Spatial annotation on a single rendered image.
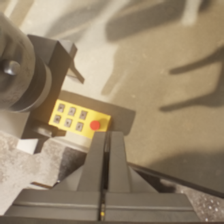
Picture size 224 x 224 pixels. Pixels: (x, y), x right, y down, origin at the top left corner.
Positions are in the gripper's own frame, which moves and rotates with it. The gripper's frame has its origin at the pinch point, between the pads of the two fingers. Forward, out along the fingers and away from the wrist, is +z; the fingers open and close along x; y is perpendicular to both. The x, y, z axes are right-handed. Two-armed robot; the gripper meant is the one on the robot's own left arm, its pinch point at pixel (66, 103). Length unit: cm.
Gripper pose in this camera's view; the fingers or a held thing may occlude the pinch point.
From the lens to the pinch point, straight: 33.2
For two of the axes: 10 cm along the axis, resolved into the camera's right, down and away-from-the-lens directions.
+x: 3.0, -9.5, 1.0
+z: 1.2, 1.4, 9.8
